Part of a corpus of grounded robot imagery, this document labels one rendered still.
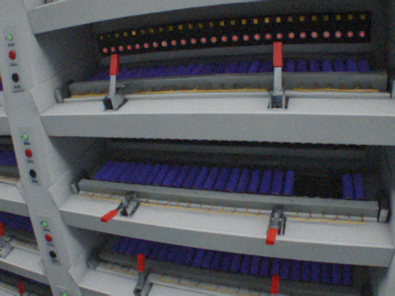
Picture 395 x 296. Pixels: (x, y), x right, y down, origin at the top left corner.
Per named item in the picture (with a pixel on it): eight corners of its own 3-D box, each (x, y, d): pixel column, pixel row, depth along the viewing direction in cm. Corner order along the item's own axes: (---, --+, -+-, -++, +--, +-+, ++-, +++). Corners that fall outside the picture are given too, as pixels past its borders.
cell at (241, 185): (252, 176, 62) (245, 199, 57) (242, 175, 63) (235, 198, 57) (251, 168, 61) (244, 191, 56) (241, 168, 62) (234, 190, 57)
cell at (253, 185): (262, 177, 61) (257, 199, 56) (252, 176, 62) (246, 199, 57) (262, 169, 60) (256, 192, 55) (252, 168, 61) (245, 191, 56)
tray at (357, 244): (389, 267, 44) (403, 224, 40) (65, 225, 65) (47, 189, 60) (376, 185, 60) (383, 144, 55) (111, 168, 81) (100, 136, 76)
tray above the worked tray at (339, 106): (408, 146, 39) (426, 44, 32) (47, 136, 60) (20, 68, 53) (384, 87, 55) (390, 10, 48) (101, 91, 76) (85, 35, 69)
